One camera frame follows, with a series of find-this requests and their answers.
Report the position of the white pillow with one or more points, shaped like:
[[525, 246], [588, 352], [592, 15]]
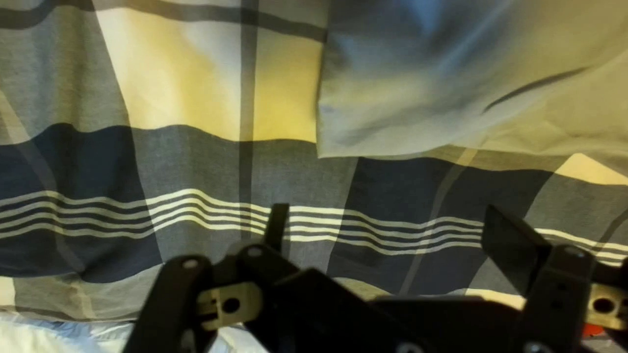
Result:
[[52, 337]]

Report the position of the plaid bed comforter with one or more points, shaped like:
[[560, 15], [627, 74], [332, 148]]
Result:
[[197, 164]]

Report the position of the light grey pillow case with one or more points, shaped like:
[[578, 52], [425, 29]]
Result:
[[458, 80]]

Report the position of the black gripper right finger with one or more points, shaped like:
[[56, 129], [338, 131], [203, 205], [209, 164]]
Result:
[[562, 295]]

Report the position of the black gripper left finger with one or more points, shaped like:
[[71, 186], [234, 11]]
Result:
[[170, 307]]

